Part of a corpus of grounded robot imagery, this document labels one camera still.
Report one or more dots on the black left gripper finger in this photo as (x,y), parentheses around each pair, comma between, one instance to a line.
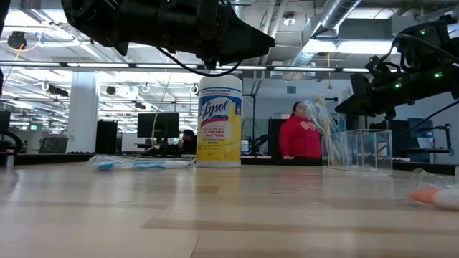
(254,43)

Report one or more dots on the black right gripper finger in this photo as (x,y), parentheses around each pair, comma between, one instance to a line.
(361,84)
(362,105)

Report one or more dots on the packaged toothbrushes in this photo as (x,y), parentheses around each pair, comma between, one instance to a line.
(312,111)

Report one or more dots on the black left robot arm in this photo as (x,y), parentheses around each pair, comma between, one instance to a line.
(136,21)

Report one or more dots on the clear acrylic holder box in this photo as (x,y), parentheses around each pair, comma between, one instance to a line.
(373,150)

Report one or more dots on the dark desk monitors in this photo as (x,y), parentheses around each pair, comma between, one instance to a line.
(416,138)

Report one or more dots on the person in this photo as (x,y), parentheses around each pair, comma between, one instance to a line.
(299,139)
(186,140)

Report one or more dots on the black storage cabinets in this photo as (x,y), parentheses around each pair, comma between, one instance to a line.
(273,138)

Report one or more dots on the yellow white Lysol wipes canister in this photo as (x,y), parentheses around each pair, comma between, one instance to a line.
(219,136)

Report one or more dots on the black office monitor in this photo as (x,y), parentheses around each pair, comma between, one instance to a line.
(157,125)

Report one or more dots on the black tower cabinet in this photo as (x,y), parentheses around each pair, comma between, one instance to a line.
(106,137)

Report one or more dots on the white building column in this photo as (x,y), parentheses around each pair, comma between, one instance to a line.
(82,114)

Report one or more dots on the black ceiling device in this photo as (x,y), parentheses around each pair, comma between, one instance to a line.
(16,39)

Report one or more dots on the black office chair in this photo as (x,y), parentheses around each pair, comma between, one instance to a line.
(53,145)

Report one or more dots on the silver ventilation duct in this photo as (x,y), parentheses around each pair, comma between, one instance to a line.
(337,14)

